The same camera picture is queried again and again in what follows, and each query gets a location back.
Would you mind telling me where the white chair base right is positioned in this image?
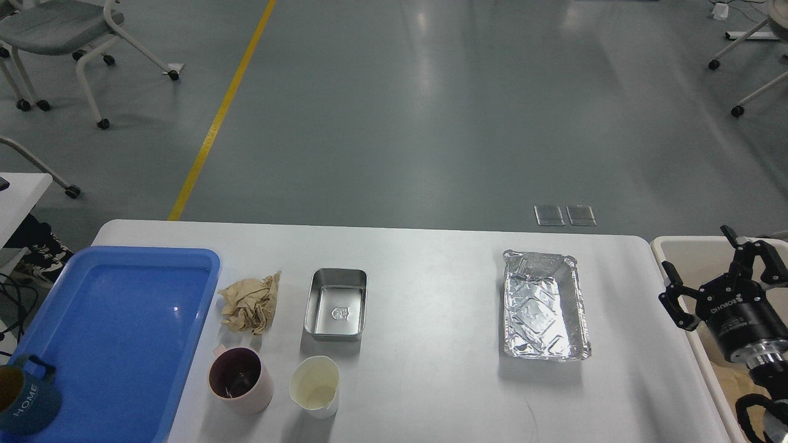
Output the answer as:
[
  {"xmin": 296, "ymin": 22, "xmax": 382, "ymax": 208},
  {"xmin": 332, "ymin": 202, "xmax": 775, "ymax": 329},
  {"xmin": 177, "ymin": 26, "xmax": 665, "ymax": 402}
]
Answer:
[{"xmin": 708, "ymin": 0, "xmax": 788, "ymax": 118}]

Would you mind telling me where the crumpled brown paper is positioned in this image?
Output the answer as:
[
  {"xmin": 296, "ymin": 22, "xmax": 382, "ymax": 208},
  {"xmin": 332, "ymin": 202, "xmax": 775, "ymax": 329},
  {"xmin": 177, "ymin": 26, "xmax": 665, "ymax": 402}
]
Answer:
[{"xmin": 219, "ymin": 271, "xmax": 281, "ymax": 336}]

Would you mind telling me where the cream paper cup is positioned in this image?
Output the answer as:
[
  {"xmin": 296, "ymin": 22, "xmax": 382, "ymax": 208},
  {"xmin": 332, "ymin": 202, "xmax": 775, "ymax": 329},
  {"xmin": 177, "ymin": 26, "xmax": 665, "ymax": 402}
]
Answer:
[{"xmin": 288, "ymin": 356, "xmax": 340, "ymax": 420}]

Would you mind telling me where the white power adapter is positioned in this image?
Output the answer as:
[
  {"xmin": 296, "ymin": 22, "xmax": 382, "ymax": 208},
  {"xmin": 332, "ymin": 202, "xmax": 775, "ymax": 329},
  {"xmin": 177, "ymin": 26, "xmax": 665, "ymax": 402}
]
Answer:
[{"xmin": 712, "ymin": 2, "xmax": 730, "ymax": 22}]

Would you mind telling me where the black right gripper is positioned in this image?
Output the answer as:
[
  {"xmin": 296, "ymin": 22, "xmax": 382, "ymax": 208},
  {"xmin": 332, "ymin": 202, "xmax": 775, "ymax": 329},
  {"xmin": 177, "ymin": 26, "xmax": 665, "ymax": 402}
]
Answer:
[{"xmin": 659, "ymin": 225, "xmax": 788, "ymax": 364}]

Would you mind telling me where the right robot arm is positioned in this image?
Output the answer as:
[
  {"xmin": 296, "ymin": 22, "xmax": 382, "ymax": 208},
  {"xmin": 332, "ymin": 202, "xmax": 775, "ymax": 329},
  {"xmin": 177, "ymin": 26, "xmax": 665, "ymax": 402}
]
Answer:
[{"xmin": 652, "ymin": 225, "xmax": 786, "ymax": 442}]

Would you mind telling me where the white side table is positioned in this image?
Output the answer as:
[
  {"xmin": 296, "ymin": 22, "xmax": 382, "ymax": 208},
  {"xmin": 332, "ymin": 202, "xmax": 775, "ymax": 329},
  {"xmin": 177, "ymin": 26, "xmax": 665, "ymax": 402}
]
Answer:
[{"xmin": 1, "ymin": 172, "xmax": 53, "ymax": 246}]

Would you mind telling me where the pink mug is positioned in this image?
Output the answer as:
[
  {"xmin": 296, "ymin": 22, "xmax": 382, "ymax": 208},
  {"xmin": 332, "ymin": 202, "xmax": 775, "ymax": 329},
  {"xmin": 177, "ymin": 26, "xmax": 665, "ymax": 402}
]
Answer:
[{"xmin": 207, "ymin": 345, "xmax": 274, "ymax": 415}]

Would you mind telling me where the blue plastic tray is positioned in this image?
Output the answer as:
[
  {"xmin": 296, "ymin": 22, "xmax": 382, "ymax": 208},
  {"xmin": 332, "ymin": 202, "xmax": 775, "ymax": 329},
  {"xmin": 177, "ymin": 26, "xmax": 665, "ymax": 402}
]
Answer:
[{"xmin": 2, "ymin": 246, "xmax": 220, "ymax": 442}]

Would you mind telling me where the walking person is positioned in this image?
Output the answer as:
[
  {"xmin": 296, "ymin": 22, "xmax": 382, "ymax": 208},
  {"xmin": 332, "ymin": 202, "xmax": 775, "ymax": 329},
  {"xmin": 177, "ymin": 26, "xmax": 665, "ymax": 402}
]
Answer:
[{"xmin": 5, "ymin": 214, "xmax": 74, "ymax": 289}]

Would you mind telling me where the right floor socket plate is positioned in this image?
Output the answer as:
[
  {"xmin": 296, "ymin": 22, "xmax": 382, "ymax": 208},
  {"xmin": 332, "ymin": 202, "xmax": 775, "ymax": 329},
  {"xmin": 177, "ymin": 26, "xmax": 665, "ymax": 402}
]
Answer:
[{"xmin": 566, "ymin": 205, "xmax": 598, "ymax": 227}]

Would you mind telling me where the grey office chair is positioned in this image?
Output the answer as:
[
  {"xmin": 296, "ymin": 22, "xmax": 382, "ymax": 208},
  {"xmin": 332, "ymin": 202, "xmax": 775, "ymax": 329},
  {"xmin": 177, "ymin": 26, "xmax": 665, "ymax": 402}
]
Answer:
[{"xmin": 1, "ymin": 1, "xmax": 180, "ymax": 130}]

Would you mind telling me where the left floor socket plate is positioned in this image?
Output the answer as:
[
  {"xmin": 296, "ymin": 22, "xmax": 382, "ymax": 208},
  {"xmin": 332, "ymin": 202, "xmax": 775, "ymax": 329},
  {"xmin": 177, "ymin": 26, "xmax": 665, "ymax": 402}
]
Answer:
[{"xmin": 534, "ymin": 205, "xmax": 566, "ymax": 227}]

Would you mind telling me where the dark blue mug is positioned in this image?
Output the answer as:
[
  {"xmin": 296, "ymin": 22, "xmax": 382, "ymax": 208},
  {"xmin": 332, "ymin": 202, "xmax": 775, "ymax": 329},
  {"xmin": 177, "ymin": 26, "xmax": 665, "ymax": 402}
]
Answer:
[{"xmin": 1, "ymin": 354, "xmax": 62, "ymax": 436}]

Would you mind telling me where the aluminium foil tray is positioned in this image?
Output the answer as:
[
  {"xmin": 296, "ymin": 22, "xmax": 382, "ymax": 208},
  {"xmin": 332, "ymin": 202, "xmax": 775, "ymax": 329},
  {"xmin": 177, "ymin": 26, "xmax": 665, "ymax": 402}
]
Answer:
[{"xmin": 502, "ymin": 250, "xmax": 592, "ymax": 362}]

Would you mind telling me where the stainless steel rectangular container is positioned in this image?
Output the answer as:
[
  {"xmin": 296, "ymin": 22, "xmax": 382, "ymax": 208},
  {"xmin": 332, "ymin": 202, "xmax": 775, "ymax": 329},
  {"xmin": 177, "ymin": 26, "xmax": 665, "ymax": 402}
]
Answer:
[{"xmin": 304, "ymin": 268, "xmax": 368, "ymax": 342}]

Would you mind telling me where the floor socket plate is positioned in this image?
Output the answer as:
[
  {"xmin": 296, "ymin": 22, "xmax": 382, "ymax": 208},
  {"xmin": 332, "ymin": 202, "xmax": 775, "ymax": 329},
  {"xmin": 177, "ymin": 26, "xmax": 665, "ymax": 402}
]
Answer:
[
  {"xmin": 534, "ymin": 205, "xmax": 566, "ymax": 227},
  {"xmin": 566, "ymin": 205, "xmax": 598, "ymax": 227}
]

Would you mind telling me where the beige waste bin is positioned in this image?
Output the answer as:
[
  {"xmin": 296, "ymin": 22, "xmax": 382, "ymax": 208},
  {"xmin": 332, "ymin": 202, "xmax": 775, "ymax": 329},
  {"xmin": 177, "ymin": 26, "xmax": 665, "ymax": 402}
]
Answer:
[{"xmin": 659, "ymin": 235, "xmax": 786, "ymax": 442}]

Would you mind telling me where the black cables left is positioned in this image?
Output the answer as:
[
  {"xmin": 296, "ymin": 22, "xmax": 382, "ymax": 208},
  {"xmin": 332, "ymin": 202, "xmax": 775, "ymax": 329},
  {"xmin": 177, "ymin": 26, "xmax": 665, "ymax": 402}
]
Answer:
[{"xmin": 0, "ymin": 271, "xmax": 38, "ymax": 357}]

